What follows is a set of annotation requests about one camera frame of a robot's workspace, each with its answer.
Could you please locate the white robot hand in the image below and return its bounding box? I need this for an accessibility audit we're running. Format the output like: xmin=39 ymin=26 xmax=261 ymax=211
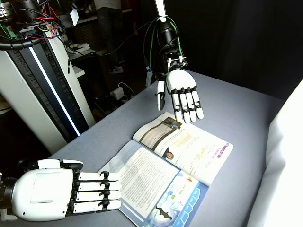
xmin=11 ymin=158 xmax=123 ymax=222
xmin=155 ymin=68 xmax=205 ymax=124

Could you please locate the textbook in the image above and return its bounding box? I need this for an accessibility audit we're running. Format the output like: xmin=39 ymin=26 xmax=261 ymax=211
xmin=97 ymin=111 xmax=234 ymax=227

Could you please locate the white power adapter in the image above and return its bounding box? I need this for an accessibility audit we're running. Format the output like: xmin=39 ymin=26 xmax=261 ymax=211
xmin=110 ymin=87 xmax=129 ymax=100

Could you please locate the black backdrop curtain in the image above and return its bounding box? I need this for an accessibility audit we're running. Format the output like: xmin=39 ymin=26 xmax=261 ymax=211
xmin=165 ymin=0 xmax=303 ymax=101

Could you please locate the person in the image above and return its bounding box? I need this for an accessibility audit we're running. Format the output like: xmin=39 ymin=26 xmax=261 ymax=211
xmin=94 ymin=0 xmax=125 ymax=74

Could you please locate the white robot body column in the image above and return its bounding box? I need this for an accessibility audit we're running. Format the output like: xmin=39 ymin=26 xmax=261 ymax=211
xmin=0 ymin=35 xmax=95 ymax=154

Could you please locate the cluttered background desk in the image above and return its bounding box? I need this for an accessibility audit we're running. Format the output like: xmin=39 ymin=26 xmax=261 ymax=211
xmin=67 ymin=41 xmax=101 ymax=61

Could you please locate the white paper tag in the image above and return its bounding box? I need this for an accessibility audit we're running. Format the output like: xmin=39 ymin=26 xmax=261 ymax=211
xmin=70 ymin=9 xmax=80 ymax=26

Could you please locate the white sheet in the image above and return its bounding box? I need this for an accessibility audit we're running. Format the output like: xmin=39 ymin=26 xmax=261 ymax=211
xmin=246 ymin=79 xmax=303 ymax=227

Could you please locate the robot head with wiring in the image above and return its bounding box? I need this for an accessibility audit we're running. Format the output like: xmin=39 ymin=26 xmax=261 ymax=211
xmin=0 ymin=0 xmax=71 ymax=51

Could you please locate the thin green cable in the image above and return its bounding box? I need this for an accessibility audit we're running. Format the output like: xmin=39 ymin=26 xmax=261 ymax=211
xmin=149 ymin=28 xmax=158 ymax=71
xmin=174 ymin=20 xmax=185 ymax=59

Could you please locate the hanging cable plug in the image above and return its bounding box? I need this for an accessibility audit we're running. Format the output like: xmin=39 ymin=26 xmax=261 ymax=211
xmin=144 ymin=67 xmax=153 ymax=87

